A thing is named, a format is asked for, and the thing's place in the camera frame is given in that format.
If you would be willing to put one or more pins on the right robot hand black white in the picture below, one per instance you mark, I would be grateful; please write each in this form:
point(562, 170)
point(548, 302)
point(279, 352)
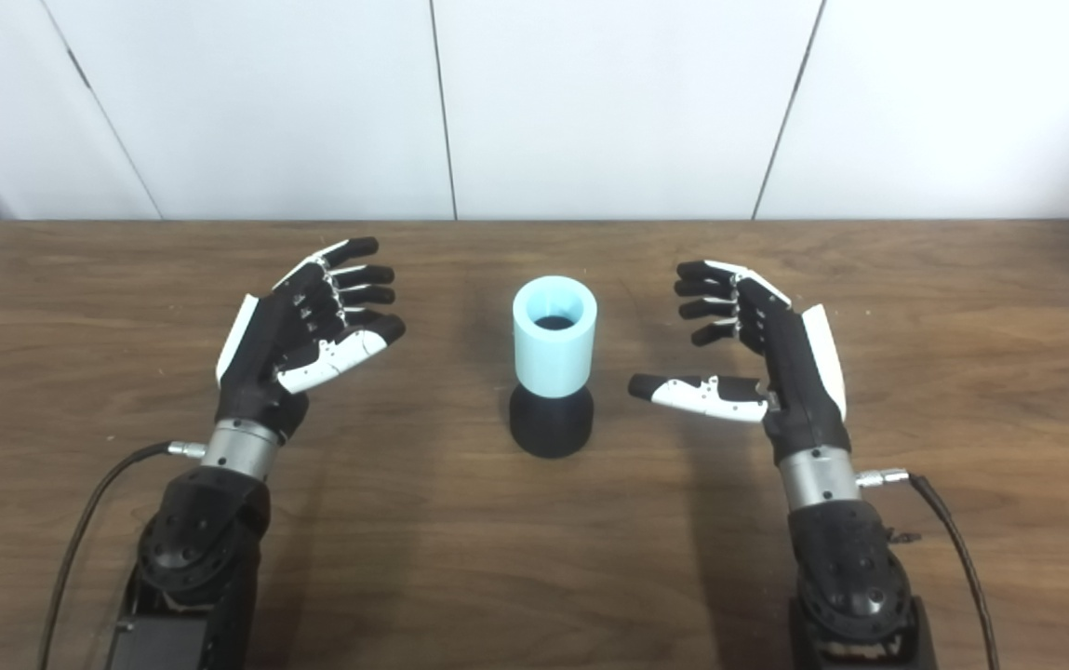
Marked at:
point(799, 381)

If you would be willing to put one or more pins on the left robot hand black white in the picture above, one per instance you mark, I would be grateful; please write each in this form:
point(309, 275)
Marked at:
point(264, 363)

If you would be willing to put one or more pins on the black funnel-shaped nozzle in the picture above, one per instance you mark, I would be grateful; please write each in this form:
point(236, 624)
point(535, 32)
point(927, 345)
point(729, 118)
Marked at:
point(551, 423)

